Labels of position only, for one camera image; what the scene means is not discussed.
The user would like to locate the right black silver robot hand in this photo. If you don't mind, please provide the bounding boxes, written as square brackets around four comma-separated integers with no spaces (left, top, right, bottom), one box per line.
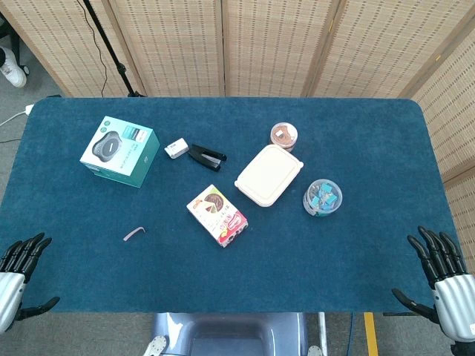
[392,225,475,342]

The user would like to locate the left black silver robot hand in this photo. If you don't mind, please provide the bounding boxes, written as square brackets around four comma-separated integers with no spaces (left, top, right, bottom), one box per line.
[0,232,61,334]

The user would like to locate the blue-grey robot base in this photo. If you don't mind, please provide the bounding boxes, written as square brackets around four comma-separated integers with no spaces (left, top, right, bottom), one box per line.
[152,312,309,356]

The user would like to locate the red snack box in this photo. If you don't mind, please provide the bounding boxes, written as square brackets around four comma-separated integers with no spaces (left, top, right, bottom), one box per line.
[186,184,249,248]

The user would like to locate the yellow floor tape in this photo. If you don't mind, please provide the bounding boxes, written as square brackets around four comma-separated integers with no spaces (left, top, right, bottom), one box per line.
[363,312,379,356]

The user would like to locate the blue table mat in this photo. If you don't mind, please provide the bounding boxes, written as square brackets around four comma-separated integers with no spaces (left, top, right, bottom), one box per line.
[0,96,472,314]

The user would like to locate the white table leg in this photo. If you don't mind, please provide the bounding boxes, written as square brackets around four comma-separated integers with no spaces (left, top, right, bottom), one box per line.
[318,312,328,356]

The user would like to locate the clear jar blue binder clips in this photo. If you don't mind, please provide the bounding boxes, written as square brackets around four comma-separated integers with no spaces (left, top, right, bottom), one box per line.
[302,179,343,217]

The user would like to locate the teal white product box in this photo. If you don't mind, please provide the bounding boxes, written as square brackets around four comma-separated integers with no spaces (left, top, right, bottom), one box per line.
[79,115,161,189]

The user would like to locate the small white staple box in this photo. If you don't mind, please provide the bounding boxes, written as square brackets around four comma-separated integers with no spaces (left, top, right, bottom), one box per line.
[164,137,190,159]

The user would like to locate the white sneaker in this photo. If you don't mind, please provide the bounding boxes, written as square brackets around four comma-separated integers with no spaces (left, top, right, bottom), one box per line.
[0,47,27,88]

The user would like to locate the beige lidded lunch box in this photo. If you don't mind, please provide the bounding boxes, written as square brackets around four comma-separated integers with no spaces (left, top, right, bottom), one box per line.
[234,144,304,208]

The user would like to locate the black stapler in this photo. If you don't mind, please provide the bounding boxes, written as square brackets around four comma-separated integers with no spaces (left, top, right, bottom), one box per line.
[186,144,228,174]

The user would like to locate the clear jar brown contents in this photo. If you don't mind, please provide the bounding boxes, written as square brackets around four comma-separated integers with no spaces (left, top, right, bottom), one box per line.
[269,123,299,151]

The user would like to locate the black office chair base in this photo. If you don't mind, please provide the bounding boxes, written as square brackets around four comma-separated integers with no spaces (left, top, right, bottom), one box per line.
[0,10,30,74]

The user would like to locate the black tripod stand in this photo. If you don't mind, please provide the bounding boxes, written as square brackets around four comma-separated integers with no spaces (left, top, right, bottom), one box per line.
[82,0,148,98]

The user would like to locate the thin blue cable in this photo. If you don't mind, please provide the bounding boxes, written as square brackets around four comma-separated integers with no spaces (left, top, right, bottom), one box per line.
[347,313,356,356]

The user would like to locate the white floor cable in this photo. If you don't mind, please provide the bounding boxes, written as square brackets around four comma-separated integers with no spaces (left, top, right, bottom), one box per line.
[0,110,27,128]

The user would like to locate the thin black tripod cable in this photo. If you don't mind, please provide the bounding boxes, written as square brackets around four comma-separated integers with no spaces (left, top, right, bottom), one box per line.
[76,0,108,98]

